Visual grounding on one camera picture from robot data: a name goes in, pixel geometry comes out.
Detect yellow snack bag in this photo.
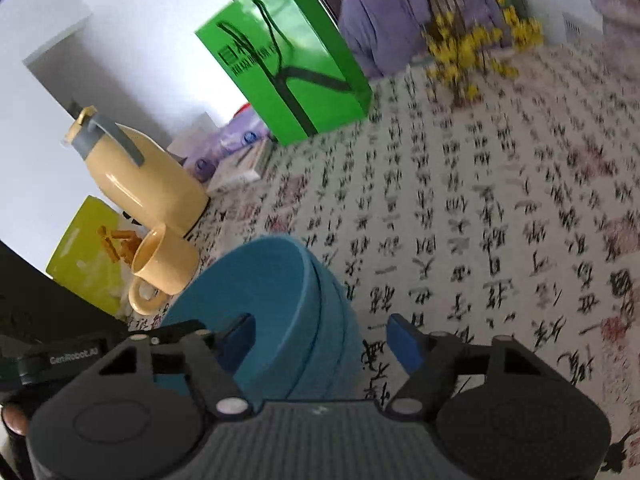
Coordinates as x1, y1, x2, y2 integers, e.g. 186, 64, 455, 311
45, 195, 147, 319

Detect green paper bag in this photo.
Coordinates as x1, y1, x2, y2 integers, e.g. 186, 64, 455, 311
194, 0, 374, 147

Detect yellow flower sprigs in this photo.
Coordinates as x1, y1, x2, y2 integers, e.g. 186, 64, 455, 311
412, 0, 544, 107

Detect black paper bag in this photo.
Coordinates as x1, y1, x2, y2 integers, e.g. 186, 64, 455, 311
0, 240, 132, 343

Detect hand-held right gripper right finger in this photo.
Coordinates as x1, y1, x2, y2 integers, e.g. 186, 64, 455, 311
386, 313, 557, 422

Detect yellow thermos jug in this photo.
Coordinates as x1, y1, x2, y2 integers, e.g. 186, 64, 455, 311
62, 105, 210, 237

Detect blue bowl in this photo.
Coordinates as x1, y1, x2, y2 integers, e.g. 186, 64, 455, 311
325, 285, 363, 401
161, 235, 322, 403
290, 255, 348, 401

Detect purple covered chair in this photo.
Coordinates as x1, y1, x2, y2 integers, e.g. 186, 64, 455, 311
338, 0, 507, 79

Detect purple plastic packet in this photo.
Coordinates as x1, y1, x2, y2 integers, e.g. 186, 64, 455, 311
182, 110, 274, 182

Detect yellow mug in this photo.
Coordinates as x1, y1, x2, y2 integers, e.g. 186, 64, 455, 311
128, 223, 201, 316

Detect person's left hand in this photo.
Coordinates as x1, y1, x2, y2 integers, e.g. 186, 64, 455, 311
1, 404, 27, 437

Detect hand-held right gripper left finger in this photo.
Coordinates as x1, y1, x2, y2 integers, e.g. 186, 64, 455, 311
99, 313, 254, 419

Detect white flat book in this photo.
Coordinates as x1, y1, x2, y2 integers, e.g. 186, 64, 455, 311
207, 137, 274, 197

